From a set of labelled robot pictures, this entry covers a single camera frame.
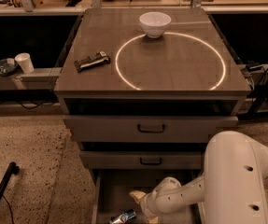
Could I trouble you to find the black stand at right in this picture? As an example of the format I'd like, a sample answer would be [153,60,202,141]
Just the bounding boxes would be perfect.
[241,60,268,120]

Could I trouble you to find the top drawer with handle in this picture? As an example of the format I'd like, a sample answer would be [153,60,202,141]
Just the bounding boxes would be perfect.
[63,115,238,143]

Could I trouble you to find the grey drawer cabinet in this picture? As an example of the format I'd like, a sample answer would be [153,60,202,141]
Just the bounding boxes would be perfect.
[54,7,251,224]

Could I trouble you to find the dark snack bar wrapper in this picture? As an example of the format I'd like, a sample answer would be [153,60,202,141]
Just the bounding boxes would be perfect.
[74,51,110,73]

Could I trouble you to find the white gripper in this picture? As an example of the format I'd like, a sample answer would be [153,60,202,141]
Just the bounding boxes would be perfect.
[129,190,159,224]

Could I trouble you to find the dark round plate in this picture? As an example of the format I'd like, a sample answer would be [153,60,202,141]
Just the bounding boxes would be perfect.
[0,58,19,77]

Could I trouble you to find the white paper cup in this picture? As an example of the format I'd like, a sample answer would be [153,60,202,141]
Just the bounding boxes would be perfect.
[15,53,34,74]

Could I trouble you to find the drawer with handle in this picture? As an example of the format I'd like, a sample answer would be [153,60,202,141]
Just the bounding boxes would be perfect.
[80,151,203,170]
[63,115,238,143]

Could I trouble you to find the white ceramic bowl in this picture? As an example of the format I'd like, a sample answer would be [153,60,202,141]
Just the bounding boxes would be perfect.
[139,12,172,38]

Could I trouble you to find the open bottom drawer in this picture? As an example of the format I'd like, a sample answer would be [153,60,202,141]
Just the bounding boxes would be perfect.
[92,169,205,224]

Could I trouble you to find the middle drawer with handle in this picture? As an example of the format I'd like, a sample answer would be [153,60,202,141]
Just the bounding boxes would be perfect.
[80,151,203,170]

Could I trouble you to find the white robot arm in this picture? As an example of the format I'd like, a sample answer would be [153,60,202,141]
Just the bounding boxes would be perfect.
[130,131,268,224]

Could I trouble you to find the grey side ledge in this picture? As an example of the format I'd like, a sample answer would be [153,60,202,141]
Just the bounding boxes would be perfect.
[0,67,61,91]

